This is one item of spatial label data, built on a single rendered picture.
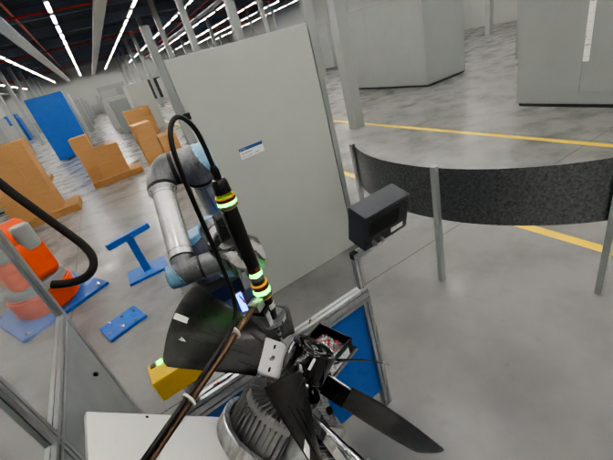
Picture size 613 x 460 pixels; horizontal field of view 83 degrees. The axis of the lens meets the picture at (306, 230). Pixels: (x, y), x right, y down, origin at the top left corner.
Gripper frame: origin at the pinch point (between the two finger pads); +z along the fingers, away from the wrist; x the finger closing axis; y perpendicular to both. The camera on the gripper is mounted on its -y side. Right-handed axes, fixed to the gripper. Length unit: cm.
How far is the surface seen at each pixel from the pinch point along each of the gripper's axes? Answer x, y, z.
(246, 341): 9.0, 18.9, 1.0
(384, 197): -73, 26, -37
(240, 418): 18.5, 34.7, 5.1
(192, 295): 14.7, 6.7, -10.3
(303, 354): -0.8, 24.9, 9.1
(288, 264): -76, 129, -183
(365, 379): -43, 121, -39
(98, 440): 42.1, 15.6, 5.3
